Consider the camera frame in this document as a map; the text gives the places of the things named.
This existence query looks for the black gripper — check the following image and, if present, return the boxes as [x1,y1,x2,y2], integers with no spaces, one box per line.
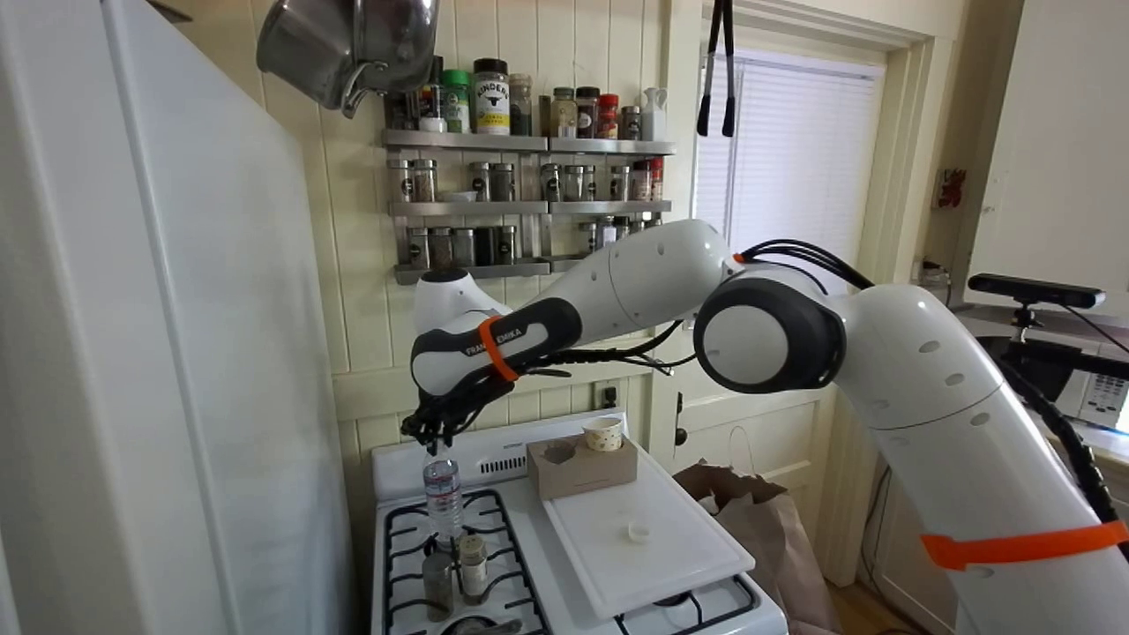
[400,392,480,461]

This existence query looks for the clear plastic water bottle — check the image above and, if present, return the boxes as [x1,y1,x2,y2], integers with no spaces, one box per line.
[421,454,464,555]

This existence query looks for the dark spice bottle steel cap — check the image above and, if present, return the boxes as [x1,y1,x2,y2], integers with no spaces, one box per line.
[421,537,457,619]

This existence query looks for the black spice jar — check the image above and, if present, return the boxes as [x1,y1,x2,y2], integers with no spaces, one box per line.
[416,77,451,136]

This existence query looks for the green lid spice jar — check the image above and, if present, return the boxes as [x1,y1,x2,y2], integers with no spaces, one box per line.
[440,69,475,138]

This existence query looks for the brown spice jar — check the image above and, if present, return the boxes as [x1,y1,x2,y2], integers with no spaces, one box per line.
[550,86,582,141]

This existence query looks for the black burner grate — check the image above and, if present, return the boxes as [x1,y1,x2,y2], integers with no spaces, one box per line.
[610,572,767,635]
[380,486,555,635]

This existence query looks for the white shaker steel cap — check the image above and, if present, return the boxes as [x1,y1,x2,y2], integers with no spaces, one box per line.
[456,530,490,604]

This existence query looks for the wooden cutting board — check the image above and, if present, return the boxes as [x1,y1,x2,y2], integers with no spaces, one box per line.
[522,432,641,505]

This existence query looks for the white gas stove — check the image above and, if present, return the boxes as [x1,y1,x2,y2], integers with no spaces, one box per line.
[364,401,792,635]

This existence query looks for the white patterned paper cup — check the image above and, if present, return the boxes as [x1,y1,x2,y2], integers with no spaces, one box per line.
[578,415,628,458]

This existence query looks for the white refrigerator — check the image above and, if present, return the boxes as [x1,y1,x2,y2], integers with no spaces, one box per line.
[0,0,364,635]

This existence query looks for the white cabinet door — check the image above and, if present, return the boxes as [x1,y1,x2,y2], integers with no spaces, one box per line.
[647,380,842,498]

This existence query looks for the brown paper bag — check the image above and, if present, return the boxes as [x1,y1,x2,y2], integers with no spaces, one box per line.
[674,458,838,635]

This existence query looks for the white label black lid jar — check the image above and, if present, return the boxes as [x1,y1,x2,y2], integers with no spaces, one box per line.
[470,57,515,138]

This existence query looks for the large hanging steel pot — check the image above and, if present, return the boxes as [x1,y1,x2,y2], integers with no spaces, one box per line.
[340,0,444,120]

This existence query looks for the small steel pot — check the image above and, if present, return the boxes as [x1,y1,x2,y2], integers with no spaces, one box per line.
[254,0,371,117]

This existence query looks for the white window blind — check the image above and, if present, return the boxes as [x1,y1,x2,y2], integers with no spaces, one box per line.
[691,50,885,292]

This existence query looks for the black hanging tongs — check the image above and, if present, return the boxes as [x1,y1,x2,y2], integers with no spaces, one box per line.
[696,0,742,141]

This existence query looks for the white desk phone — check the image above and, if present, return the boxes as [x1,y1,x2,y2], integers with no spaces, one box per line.
[1015,338,1129,435]

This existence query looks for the orange velcro strap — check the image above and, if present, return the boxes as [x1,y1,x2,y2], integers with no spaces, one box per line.
[917,518,1129,574]
[473,314,522,387]

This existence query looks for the wall power outlet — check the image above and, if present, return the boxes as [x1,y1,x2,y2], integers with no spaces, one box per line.
[590,373,624,415]

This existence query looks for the metal wall spice rack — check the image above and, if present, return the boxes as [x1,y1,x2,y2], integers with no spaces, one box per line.
[380,127,677,286]

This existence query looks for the black stereo camera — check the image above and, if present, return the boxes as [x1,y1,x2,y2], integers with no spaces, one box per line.
[964,272,1108,314]

